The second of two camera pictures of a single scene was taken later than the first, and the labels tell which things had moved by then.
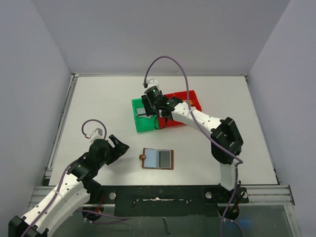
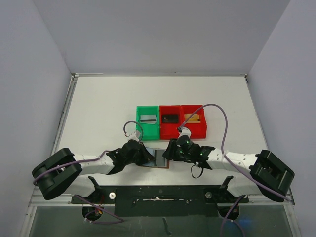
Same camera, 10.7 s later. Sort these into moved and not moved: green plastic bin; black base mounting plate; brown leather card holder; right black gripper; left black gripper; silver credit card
Moved: right black gripper; silver credit card; green plastic bin; left black gripper
Not moved: brown leather card holder; black base mounting plate
